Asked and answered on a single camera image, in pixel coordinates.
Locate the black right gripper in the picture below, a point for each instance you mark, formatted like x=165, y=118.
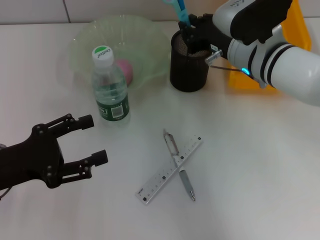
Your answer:
x=210, y=32

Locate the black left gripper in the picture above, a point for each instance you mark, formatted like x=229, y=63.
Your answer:
x=27, y=160

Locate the blue capped scissors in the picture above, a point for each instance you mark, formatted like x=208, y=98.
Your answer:
x=182, y=12

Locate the clear green-label water bottle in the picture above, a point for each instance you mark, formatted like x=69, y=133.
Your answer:
x=111, y=95

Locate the clear plastic ruler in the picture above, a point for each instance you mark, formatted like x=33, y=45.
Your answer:
x=156, y=180

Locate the pink toy peach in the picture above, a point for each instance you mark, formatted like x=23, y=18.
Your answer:
x=126, y=70

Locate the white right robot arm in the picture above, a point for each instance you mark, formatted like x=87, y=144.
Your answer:
x=292, y=67

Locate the black mesh pen holder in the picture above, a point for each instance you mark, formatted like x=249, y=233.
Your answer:
x=187, y=72

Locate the green glass fruit plate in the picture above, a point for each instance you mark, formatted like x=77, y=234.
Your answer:
x=140, y=40

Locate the clear grey ballpoint pen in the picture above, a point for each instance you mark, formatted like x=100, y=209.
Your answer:
x=186, y=182

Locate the yellow plastic bin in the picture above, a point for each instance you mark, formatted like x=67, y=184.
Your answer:
x=298, y=27

